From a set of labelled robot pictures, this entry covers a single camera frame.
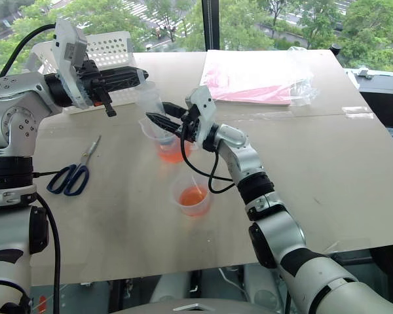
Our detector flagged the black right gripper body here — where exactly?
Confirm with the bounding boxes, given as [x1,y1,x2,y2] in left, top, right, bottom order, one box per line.
[178,105,204,145]

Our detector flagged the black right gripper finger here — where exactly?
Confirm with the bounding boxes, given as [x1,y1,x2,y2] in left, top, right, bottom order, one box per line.
[145,112,185,138]
[162,102,188,119]

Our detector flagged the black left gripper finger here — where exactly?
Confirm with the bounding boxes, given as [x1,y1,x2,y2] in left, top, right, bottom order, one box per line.
[98,66,149,82]
[100,80,142,94]

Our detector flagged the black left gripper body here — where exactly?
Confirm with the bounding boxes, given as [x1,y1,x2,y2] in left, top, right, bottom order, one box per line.
[74,60,118,118]

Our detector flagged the clear spouted cup red liquid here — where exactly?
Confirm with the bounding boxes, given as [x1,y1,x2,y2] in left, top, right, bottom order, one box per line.
[138,117,198,164]

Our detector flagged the clear round cup red liquid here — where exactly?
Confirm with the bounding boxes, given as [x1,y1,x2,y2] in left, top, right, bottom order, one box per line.
[170,174,215,218]

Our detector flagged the white perforated plastic basket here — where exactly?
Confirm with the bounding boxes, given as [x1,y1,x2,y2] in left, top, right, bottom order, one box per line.
[25,30,134,116]

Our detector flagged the pink paper stack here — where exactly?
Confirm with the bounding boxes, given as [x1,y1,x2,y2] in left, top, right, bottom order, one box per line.
[199,63,292,107]

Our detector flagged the pink paper in plastic bag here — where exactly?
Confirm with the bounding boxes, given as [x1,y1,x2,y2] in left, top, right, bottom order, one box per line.
[198,45,319,108]

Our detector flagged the clear tape strip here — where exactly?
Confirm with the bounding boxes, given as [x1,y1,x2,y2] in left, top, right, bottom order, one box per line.
[341,105,375,120]

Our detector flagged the grey robot torso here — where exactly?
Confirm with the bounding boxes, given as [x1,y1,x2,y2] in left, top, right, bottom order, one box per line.
[109,296,286,314]

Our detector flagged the black side table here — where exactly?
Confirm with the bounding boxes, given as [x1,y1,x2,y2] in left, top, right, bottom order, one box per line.
[345,67,393,131]

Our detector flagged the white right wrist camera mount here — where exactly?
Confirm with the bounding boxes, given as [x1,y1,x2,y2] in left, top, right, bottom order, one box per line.
[185,85,216,152]

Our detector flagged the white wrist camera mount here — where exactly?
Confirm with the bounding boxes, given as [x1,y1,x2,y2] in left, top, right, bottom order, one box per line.
[185,85,216,152]
[50,18,95,110]

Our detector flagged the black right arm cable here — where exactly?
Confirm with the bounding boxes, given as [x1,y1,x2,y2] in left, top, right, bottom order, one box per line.
[179,130,236,194]

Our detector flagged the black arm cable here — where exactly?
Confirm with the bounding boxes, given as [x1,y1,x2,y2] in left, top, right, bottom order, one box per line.
[0,24,58,79]
[179,130,236,194]

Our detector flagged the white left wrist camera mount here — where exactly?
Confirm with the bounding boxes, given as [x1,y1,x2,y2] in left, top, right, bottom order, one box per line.
[50,18,95,110]

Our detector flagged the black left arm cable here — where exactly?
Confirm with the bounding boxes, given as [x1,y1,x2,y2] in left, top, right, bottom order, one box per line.
[0,24,58,79]

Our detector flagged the black window frame post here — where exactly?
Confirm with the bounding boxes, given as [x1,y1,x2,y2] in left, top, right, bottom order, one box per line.
[201,0,221,52]

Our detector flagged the blue handled scissors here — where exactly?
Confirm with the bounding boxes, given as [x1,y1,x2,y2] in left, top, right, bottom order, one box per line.
[46,135,103,197]

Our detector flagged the thick black body cable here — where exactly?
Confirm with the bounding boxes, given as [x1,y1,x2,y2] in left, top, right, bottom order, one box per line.
[31,169,62,314]

